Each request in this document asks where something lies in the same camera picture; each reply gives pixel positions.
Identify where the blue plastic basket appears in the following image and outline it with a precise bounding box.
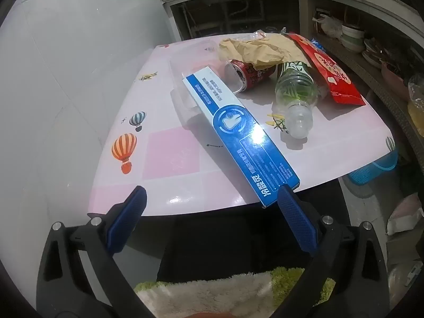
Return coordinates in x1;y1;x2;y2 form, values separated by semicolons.
348;149;398;186

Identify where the yellow plastic bag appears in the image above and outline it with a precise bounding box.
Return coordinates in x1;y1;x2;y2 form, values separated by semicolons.
407;74;424;130

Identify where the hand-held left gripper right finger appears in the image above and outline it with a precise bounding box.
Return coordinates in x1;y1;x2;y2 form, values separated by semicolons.
273;185;390;318

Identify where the crumpled brown paper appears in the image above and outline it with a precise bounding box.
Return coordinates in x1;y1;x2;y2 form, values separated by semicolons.
218;35;310;70

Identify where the green and white fluffy towel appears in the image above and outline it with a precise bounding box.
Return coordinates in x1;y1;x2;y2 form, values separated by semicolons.
134;267;335;318

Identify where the red drink can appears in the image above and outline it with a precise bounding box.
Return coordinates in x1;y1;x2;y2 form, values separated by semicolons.
225;59;277;91

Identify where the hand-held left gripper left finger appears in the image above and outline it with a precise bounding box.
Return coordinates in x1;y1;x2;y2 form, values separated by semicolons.
36;185;156;318

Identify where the blue and white carton box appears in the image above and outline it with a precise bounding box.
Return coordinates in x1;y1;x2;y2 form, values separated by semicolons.
182;67;301;209

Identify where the stack of white bowls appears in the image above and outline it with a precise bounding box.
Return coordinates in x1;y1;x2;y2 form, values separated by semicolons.
339;23;365;54

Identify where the pink and white sack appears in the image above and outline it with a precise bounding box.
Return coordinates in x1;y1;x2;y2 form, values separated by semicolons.
386;194;423;236

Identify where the stack of plates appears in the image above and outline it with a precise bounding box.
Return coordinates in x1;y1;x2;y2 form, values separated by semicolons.
363;38;385;68

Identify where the pink basin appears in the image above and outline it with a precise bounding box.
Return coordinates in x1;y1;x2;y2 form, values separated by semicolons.
381;61;409;96

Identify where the white plastic bag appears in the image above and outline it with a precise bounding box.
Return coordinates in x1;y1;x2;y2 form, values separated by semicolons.
313;15;343;38

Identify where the clear plastic tray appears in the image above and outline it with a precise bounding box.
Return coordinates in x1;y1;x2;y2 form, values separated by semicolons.
168;40;247;121

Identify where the grey concrete counter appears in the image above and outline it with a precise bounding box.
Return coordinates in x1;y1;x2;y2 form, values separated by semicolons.
159;0;424;173

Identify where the red snack bag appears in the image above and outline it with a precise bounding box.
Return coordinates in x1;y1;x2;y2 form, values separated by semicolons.
286;33;366;107

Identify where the green label plastic bottle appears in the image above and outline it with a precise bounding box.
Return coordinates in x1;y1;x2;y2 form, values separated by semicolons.
272;60;323;140

